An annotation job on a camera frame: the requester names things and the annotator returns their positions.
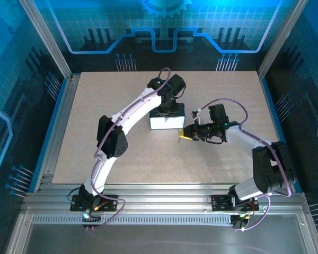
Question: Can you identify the dark box with painted lid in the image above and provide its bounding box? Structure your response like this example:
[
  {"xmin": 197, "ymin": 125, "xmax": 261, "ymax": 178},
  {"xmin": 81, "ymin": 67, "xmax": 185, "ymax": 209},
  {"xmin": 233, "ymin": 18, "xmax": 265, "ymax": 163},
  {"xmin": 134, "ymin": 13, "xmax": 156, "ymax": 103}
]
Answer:
[{"xmin": 149, "ymin": 102, "xmax": 186, "ymax": 131}]

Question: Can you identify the blue table edge strip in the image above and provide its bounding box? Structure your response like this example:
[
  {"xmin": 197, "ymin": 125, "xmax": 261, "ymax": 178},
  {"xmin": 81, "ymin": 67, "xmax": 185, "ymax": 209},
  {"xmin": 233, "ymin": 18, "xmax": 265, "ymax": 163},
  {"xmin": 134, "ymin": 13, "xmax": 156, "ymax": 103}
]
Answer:
[
  {"xmin": 28, "ymin": 78, "xmax": 69, "ymax": 193},
  {"xmin": 261, "ymin": 76, "xmax": 303, "ymax": 193}
]

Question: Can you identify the grey metal bench panel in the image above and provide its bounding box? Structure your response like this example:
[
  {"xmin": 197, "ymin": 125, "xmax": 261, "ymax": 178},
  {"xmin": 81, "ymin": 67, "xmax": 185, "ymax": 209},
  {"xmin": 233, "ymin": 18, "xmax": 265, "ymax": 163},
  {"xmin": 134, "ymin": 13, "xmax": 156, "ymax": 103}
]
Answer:
[{"xmin": 5, "ymin": 211, "xmax": 318, "ymax": 254}]

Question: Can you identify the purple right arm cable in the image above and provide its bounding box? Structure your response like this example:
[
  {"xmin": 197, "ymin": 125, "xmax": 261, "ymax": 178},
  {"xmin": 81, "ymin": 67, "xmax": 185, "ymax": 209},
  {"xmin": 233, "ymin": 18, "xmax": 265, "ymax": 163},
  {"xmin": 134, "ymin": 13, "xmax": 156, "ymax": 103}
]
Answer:
[{"xmin": 200, "ymin": 97, "xmax": 293, "ymax": 232}]

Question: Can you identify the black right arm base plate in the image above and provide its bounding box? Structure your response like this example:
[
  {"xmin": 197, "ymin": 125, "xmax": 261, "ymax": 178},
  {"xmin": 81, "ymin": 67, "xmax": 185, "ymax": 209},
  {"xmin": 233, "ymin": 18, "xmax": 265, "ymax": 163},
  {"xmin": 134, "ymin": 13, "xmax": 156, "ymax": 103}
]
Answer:
[{"xmin": 210, "ymin": 194, "xmax": 260, "ymax": 212}]

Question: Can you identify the slotted grey cable duct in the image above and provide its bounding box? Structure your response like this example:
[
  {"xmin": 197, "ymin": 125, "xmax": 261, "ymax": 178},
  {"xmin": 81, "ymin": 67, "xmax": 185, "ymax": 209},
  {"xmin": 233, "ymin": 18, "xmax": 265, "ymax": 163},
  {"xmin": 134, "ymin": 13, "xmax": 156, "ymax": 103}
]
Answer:
[{"xmin": 31, "ymin": 214, "xmax": 235, "ymax": 226}]

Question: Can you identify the black cable connector block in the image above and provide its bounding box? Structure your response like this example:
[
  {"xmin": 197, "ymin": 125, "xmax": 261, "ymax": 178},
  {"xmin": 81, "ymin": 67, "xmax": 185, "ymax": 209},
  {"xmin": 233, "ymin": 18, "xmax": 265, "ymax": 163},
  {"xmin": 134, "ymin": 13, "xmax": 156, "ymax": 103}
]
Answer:
[
  {"xmin": 81, "ymin": 213, "xmax": 102, "ymax": 231},
  {"xmin": 231, "ymin": 214, "xmax": 249, "ymax": 230}
]

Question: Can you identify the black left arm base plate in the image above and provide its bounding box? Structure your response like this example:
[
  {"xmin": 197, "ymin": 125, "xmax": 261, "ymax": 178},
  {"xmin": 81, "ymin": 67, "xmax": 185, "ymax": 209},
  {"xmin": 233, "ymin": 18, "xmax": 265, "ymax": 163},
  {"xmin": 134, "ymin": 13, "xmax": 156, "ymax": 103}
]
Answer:
[{"xmin": 70, "ymin": 194, "xmax": 119, "ymax": 212}]

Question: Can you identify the aluminium table side rail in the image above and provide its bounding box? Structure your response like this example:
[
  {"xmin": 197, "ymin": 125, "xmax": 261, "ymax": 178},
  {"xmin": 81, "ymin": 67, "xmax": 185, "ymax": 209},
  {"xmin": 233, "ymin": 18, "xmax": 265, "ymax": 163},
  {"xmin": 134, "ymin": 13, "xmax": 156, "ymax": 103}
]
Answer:
[{"xmin": 41, "ymin": 74, "xmax": 82, "ymax": 186}]

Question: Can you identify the aluminium frame post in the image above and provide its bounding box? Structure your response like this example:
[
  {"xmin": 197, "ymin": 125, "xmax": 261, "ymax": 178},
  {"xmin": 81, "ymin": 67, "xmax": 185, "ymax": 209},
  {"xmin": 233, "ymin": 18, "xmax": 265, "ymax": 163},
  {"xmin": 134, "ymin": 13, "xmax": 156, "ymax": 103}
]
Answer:
[
  {"xmin": 19, "ymin": 0, "xmax": 74, "ymax": 80},
  {"xmin": 257, "ymin": 0, "xmax": 308, "ymax": 78}
]

